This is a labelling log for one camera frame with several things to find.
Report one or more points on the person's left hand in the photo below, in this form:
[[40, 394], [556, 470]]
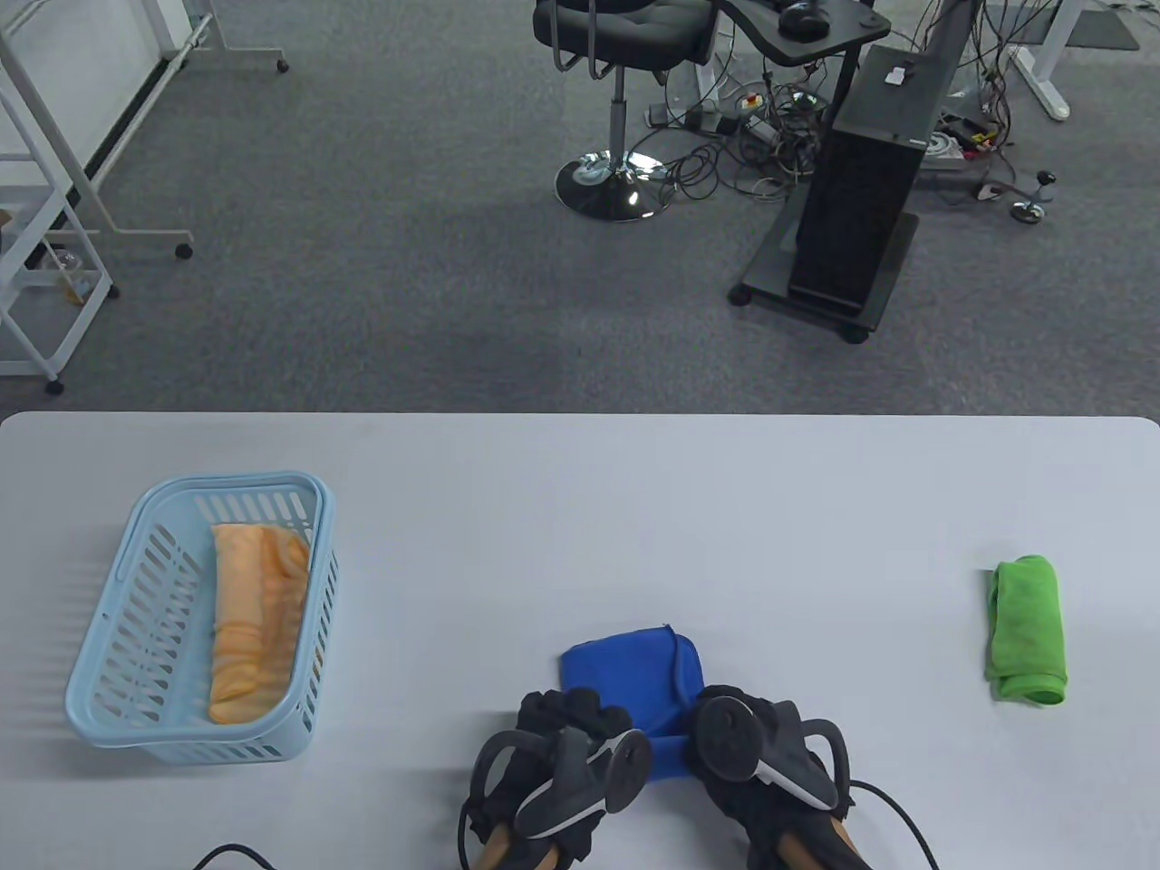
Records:
[[562, 711]]

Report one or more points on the person's right hand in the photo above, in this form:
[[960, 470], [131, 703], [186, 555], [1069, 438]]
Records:
[[761, 816]]

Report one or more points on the blue towel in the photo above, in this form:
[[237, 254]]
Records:
[[625, 671]]

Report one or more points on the orange towel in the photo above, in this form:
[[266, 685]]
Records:
[[254, 616]]

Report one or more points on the green rectangular towel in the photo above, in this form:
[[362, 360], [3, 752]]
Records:
[[1029, 634]]

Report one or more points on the person's left forearm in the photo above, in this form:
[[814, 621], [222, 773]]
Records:
[[503, 852]]

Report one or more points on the person's right forearm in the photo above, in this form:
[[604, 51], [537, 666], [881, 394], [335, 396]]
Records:
[[820, 843]]

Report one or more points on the light blue plastic basket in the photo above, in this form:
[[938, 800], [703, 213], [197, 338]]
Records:
[[227, 478]]

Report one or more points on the black computer tower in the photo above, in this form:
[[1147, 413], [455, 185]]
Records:
[[861, 199]]

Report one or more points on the white power strip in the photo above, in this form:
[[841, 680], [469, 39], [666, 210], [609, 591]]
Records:
[[675, 116]]

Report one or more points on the small metal stand black knob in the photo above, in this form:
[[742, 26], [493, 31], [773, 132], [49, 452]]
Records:
[[1029, 212]]

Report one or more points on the white wheeled rack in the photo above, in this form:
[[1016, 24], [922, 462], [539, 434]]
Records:
[[36, 272]]

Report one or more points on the black office chair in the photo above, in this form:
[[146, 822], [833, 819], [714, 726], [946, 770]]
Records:
[[625, 27]]

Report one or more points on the white whiteboard stand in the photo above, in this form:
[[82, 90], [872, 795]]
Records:
[[91, 195]]

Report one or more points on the black computer mouse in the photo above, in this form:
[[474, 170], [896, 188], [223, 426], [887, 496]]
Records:
[[802, 18]]

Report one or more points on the black rolling desk stand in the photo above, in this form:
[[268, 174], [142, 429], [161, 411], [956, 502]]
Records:
[[843, 32]]

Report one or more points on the black desk column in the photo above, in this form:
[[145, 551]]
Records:
[[952, 36]]

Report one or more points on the white desk leg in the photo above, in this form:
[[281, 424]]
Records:
[[1042, 63]]

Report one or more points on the dark floor mat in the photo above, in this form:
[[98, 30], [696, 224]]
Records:
[[1101, 27]]

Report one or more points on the grey floor base plate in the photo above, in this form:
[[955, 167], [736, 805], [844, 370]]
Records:
[[942, 149]]

